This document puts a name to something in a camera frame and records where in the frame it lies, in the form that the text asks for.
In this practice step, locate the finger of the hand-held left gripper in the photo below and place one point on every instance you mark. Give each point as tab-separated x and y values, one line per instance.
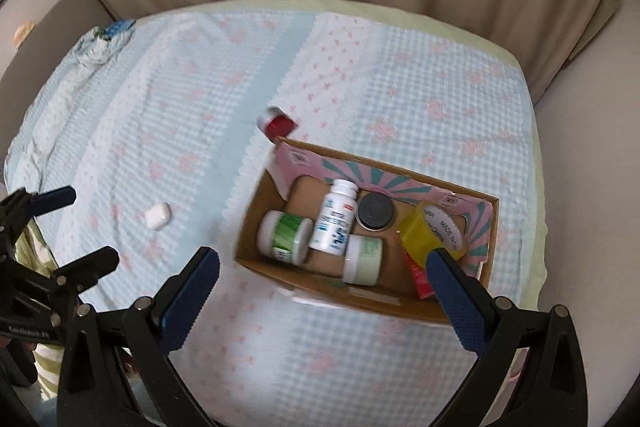
52	199
90	264

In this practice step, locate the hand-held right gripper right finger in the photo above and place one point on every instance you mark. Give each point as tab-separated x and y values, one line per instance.
457	302

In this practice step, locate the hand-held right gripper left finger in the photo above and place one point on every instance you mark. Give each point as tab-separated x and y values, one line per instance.
192	302

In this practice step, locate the yellow tape roll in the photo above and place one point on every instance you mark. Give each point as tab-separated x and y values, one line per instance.
417	237

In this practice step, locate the white earbuds case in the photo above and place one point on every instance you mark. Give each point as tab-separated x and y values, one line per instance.
159	216

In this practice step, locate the pink patterned cardboard box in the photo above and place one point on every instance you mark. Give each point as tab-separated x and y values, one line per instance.
280	272

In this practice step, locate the light green cream jar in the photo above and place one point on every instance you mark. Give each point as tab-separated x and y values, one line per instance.
362	262

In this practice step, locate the white jar with green label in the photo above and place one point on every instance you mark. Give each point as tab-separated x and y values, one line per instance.
285	237

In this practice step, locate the black round jar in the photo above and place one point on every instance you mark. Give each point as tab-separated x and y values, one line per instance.
375	211

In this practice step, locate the white pill bottle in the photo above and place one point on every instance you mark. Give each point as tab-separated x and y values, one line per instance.
332	219

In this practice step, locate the small red jar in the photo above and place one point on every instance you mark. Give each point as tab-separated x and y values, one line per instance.
277	124

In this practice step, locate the striped cloth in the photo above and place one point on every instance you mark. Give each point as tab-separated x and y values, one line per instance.
42	247

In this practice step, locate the pale green bed sheet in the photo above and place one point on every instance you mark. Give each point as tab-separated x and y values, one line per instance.
535	207

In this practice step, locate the crumpled blue blanket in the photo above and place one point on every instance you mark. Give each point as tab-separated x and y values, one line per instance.
55	32

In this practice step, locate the small blue packet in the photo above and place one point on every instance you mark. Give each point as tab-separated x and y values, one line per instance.
121	28

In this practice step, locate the small peach wall fixture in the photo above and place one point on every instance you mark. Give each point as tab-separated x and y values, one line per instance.
22	33

